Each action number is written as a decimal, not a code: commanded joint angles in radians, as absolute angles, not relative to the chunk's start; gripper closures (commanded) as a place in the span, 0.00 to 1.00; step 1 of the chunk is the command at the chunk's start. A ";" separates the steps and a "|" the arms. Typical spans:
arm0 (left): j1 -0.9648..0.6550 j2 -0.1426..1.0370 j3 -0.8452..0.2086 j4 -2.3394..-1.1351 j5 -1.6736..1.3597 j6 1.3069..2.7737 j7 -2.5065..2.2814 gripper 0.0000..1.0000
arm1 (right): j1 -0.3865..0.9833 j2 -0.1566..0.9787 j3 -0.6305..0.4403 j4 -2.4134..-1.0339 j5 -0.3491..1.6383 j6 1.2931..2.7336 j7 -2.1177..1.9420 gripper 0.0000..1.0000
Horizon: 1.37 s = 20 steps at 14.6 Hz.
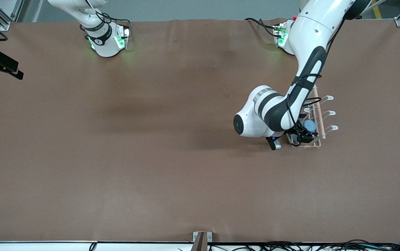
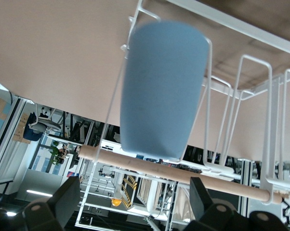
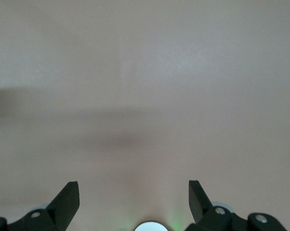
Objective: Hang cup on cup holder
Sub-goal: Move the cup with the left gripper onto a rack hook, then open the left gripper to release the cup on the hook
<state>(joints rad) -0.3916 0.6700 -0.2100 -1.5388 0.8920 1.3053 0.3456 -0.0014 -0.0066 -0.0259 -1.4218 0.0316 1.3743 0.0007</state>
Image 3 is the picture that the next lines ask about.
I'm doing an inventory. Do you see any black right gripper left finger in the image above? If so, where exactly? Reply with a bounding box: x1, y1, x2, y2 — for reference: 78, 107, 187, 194
0, 181, 79, 231

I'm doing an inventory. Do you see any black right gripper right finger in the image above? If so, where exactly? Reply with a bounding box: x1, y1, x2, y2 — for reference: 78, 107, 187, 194
185, 180, 287, 231

